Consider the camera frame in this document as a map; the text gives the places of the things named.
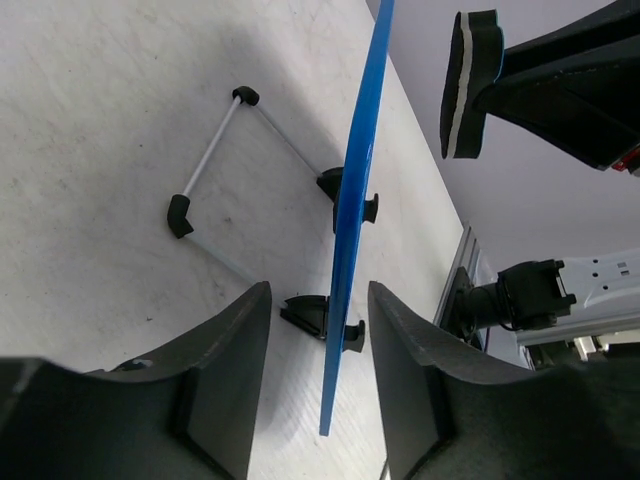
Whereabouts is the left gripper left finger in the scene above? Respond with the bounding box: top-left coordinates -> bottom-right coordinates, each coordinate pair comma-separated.
1,282 -> 272,479

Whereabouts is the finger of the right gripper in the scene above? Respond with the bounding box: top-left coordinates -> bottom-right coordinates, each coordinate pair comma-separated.
474,1 -> 639,173

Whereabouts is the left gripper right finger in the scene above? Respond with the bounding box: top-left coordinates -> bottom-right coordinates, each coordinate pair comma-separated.
368,282 -> 639,479

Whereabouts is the blue framed whiteboard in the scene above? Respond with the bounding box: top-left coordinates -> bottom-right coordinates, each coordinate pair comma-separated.
319,1 -> 395,437

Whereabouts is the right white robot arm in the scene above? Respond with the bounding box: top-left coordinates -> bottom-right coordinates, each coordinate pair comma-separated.
438,1 -> 639,350

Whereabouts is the black wire whiteboard stand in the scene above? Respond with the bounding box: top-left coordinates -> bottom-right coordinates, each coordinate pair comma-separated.
166,85 -> 351,341

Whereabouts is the aluminium mounting rail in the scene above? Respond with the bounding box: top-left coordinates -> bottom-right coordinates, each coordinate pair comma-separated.
433,222 -> 481,340

